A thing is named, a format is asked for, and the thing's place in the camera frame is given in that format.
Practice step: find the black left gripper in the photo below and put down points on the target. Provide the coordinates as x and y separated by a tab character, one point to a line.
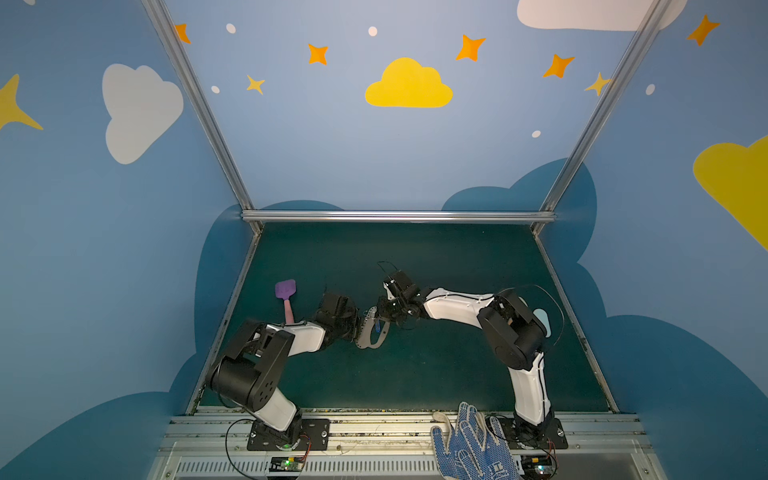
350	318

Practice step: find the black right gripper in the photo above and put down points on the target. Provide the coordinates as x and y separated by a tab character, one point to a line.
387	306

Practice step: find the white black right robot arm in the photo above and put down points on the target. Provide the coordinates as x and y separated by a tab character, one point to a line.
514	333

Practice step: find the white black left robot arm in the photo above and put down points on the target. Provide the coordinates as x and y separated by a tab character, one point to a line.
250	367

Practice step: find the light blue green toy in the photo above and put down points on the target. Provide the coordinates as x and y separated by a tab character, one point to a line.
543	317

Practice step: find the blue dotted work glove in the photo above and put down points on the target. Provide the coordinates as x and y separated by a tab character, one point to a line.
471	448

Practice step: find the left green circuit board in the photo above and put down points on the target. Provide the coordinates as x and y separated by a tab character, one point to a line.
285	464

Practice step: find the green circuit board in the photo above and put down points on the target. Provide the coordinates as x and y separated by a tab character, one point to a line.
537	467
285	464

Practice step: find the right green circuit board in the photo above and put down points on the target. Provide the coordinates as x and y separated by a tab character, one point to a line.
537	467

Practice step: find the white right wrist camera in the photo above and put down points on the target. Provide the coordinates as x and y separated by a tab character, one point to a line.
400	286

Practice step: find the purple toy shovel pink handle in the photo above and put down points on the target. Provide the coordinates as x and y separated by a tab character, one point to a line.
284	290

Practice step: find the aluminium back frame rail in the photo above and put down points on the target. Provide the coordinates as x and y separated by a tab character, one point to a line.
441	217

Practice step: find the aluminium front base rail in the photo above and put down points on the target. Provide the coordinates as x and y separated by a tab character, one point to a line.
359	444

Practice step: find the aluminium left corner post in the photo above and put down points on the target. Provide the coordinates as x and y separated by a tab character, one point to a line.
161	20

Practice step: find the aluminium corner post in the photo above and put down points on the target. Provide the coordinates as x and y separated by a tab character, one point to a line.
161	20
633	56

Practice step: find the aluminium right corner post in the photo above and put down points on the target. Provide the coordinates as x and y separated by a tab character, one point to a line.
633	56

